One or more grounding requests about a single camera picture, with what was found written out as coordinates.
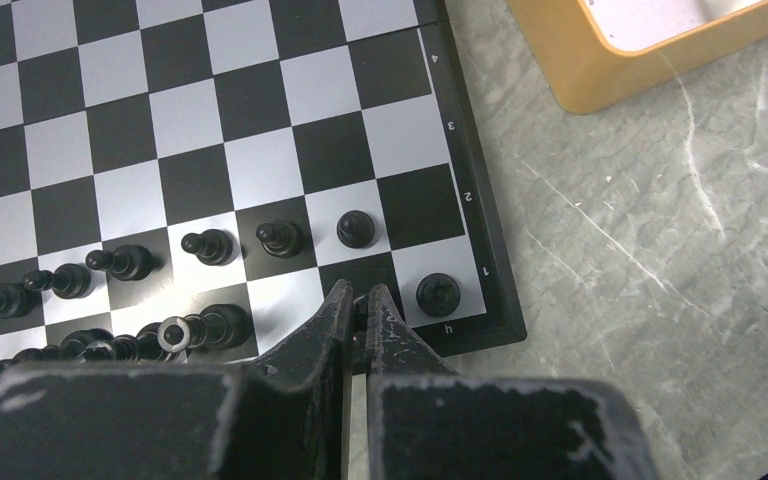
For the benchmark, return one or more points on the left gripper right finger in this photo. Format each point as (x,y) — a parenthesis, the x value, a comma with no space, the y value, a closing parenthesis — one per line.
(427,421)

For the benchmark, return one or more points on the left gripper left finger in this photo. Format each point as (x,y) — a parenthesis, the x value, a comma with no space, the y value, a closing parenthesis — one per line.
(279,416)

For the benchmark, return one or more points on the black pawn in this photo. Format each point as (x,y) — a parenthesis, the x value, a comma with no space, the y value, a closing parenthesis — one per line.
(68,281)
(212,247)
(124,263)
(15,300)
(356,229)
(280,238)

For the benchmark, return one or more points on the black chess king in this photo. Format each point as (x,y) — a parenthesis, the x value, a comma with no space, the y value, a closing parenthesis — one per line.
(216,327)

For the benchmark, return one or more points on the black chess queen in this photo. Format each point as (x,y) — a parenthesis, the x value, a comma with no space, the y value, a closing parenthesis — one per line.
(97,344)

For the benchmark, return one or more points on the gold tin of black pieces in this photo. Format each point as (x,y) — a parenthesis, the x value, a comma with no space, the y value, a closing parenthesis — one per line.
(594,54)

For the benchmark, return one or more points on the chessboard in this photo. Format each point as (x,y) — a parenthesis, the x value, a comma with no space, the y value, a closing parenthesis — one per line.
(137,122)

